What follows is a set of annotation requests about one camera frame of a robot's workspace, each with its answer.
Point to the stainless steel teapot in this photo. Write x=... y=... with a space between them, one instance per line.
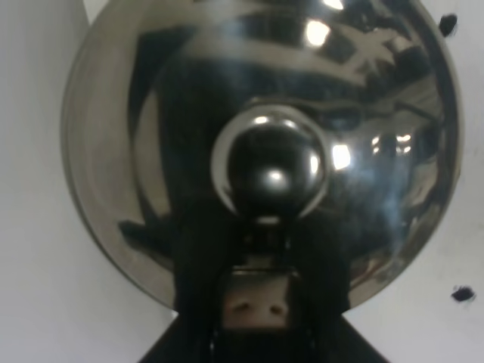
x=261 y=117

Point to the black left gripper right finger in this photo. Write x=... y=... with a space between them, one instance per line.
x=325 y=271

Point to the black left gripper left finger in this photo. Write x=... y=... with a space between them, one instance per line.
x=200 y=257

